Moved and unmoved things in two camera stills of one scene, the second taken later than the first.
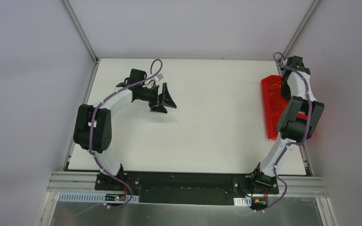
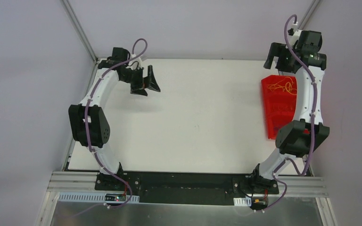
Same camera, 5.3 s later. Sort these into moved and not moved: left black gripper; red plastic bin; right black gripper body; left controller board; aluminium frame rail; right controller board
Moved: right black gripper body; left black gripper
Not moved: red plastic bin; left controller board; right controller board; aluminium frame rail
